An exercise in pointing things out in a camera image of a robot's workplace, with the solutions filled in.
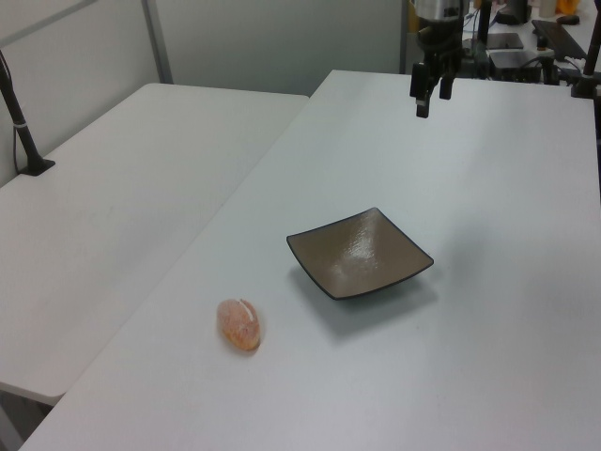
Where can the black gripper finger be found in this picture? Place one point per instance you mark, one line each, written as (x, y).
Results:
(447, 87)
(423, 89)

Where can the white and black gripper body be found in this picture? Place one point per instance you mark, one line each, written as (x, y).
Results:
(439, 40)

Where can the orange bread roll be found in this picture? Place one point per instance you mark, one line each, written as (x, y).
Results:
(237, 325)

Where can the square brown ceramic plate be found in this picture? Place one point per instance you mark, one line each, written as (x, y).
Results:
(357, 256)

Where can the thin black upright pole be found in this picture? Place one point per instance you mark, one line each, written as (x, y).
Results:
(485, 23)

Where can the grey flat tray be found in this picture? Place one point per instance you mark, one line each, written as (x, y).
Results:
(506, 41)

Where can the black electronics box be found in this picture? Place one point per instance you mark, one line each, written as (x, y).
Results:
(514, 63)

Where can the black computer keyboard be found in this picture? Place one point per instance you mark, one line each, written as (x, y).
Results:
(559, 36)

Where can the dark computer mouse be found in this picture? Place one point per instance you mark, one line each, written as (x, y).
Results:
(570, 19)

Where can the grey metal partition post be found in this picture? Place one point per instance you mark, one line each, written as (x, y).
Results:
(406, 47)
(157, 42)

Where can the black camera stand pole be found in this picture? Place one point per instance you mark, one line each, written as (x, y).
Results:
(588, 70)
(23, 136)

